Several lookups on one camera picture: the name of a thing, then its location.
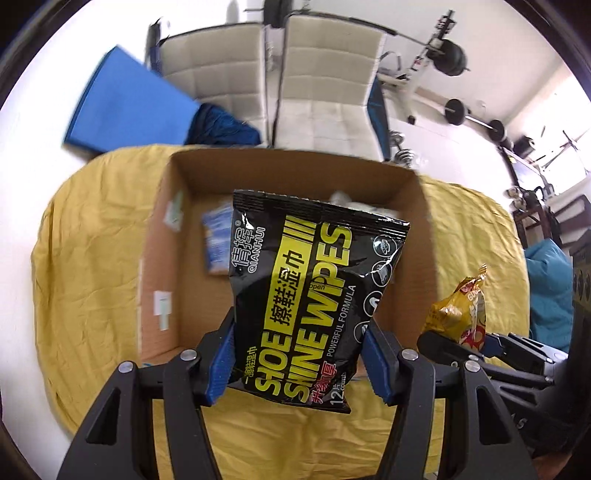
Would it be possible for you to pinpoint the small white padded chair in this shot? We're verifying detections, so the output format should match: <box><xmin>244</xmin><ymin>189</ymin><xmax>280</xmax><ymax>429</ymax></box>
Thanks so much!
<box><xmin>154</xmin><ymin>21</ymin><xmax>269</xmax><ymax>148</ymax></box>

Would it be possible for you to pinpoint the white plastic bag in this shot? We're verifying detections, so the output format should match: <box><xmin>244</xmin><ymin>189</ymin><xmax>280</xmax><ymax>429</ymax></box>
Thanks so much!
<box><xmin>329</xmin><ymin>190</ymin><xmax>402</xmax><ymax>217</ymax></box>

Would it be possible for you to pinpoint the dark blue knit cloth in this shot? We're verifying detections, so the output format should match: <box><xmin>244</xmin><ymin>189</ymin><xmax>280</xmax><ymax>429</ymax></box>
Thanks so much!
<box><xmin>185</xmin><ymin>103</ymin><xmax>262</xmax><ymax>147</ymax></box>

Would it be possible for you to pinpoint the cardboard box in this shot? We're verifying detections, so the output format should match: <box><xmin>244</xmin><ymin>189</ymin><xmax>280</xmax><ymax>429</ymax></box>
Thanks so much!
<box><xmin>139</xmin><ymin>145</ymin><xmax>446</xmax><ymax>370</ymax></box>

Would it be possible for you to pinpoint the black speaker box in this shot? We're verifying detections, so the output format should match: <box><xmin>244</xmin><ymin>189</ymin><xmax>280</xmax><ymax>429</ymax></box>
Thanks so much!
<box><xmin>512</xmin><ymin>136</ymin><xmax>536</xmax><ymax>160</ymax></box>

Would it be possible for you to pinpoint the black blue weight bench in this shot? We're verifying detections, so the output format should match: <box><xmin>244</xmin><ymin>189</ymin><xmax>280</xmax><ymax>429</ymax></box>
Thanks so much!
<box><xmin>367</xmin><ymin>76</ymin><xmax>393</xmax><ymax>160</ymax></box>

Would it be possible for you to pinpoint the black wipes packet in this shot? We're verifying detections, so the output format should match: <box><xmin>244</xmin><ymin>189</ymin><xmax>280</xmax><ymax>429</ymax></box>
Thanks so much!
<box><xmin>228</xmin><ymin>188</ymin><xmax>411</xmax><ymax>415</ymax></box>

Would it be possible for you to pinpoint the black treadmill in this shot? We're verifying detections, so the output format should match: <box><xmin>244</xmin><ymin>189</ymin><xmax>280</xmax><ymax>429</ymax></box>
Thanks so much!
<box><xmin>499</xmin><ymin>131</ymin><xmax>589</xmax><ymax>195</ymax></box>

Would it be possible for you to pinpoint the short barbell with black plates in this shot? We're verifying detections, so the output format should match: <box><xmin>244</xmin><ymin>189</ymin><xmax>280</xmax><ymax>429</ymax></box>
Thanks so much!
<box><xmin>443</xmin><ymin>98</ymin><xmax>509</xmax><ymax>144</ymax></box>

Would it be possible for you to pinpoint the yellow tablecloth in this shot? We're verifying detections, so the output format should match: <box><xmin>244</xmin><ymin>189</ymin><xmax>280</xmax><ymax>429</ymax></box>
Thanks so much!
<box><xmin>31</xmin><ymin>144</ymin><xmax>532</xmax><ymax>480</ymax></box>

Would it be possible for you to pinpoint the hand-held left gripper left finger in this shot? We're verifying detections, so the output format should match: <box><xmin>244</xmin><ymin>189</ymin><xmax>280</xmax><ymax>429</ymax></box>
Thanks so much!
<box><xmin>58</xmin><ymin>307</ymin><xmax>238</xmax><ymax>480</ymax></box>

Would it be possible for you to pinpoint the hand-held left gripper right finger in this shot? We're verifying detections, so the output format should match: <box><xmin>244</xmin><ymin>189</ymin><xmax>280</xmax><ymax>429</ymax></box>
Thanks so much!
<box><xmin>362</xmin><ymin>318</ymin><xmax>541</xmax><ymax>480</ymax></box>

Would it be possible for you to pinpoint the long barbell with black plates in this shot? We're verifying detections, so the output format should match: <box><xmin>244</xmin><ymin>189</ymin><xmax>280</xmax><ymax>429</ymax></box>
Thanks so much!
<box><xmin>245</xmin><ymin>0</ymin><xmax>469</xmax><ymax>77</ymax></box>

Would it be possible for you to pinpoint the blue folded exercise mat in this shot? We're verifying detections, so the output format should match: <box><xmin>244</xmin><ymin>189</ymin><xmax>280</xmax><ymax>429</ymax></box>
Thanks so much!
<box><xmin>64</xmin><ymin>45</ymin><xmax>201</xmax><ymax>162</ymax></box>

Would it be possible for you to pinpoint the black folded frame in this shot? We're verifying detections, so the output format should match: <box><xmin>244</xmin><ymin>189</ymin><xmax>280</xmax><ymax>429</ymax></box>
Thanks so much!
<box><xmin>145</xmin><ymin>18</ymin><xmax>165</xmax><ymax>70</ymax></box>

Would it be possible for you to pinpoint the dark wooden chair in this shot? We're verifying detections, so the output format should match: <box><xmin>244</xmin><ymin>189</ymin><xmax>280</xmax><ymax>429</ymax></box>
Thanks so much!
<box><xmin>512</xmin><ymin>185</ymin><xmax>578</xmax><ymax>252</ymax></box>

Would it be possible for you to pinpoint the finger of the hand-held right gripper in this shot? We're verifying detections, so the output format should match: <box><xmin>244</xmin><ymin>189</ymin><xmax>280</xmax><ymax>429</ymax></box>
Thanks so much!
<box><xmin>480</xmin><ymin>332</ymin><xmax>568</xmax><ymax>366</ymax></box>
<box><xmin>418</xmin><ymin>330</ymin><xmax>555</xmax><ymax>388</ymax></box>

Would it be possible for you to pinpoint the large white padded chair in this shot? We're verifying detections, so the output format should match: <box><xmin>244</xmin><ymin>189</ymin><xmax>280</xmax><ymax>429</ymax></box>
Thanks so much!
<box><xmin>274</xmin><ymin>14</ymin><xmax>386</xmax><ymax>162</ymax></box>

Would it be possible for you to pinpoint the yellow panda snack packet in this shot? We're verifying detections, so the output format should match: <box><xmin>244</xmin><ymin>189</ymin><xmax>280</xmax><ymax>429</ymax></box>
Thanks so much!
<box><xmin>424</xmin><ymin>264</ymin><xmax>489</xmax><ymax>344</ymax></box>

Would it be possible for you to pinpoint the blue white tissue pack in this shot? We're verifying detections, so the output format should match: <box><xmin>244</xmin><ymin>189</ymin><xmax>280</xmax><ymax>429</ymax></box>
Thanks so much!
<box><xmin>202</xmin><ymin>203</ymin><xmax>234</xmax><ymax>276</ymax></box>

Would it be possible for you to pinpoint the white barbell rack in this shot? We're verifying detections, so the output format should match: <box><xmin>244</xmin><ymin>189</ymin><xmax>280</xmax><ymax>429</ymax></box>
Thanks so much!
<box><xmin>383</xmin><ymin>11</ymin><xmax>462</xmax><ymax>123</ymax></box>

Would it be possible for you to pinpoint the chrome dumbbell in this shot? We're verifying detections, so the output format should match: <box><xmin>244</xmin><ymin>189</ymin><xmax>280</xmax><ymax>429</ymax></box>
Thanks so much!
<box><xmin>390</xmin><ymin>131</ymin><xmax>414</xmax><ymax>164</ymax></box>

